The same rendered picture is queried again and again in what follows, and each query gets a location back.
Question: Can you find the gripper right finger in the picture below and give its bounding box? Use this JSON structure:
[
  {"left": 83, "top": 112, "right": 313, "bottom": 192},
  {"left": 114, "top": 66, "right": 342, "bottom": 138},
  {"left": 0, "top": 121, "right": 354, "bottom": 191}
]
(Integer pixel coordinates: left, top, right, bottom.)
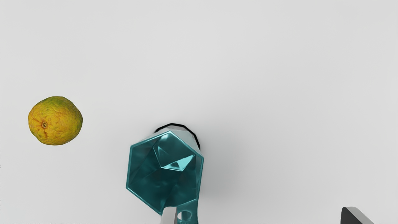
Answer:
[{"left": 340, "top": 207, "right": 375, "bottom": 224}]

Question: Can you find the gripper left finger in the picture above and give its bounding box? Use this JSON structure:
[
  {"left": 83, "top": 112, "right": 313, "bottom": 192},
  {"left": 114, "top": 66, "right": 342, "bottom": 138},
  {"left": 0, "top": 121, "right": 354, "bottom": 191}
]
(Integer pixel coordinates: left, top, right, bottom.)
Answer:
[{"left": 160, "top": 207, "right": 178, "bottom": 224}]

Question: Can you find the teal faceted mug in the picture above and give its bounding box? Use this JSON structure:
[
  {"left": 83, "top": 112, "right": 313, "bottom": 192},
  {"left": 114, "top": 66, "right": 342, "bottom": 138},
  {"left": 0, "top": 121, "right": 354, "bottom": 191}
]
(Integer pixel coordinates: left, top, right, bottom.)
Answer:
[{"left": 126, "top": 124, "right": 205, "bottom": 224}]

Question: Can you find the yellow-green orange fruit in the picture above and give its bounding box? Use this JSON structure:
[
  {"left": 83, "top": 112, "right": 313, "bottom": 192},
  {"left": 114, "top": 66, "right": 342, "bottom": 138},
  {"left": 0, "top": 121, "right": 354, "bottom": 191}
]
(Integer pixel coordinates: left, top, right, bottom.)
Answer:
[{"left": 28, "top": 96, "right": 83, "bottom": 146}]

